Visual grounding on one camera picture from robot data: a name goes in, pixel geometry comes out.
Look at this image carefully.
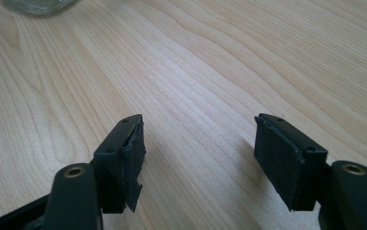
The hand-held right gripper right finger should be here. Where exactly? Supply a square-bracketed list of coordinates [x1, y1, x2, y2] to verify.
[253, 112, 329, 213]

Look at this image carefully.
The clear glass jar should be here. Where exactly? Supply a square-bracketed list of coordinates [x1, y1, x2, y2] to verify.
[0, 0, 80, 17]

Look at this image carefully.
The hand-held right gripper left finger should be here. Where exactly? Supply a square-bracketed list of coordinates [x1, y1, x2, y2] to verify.
[90, 113, 148, 215]

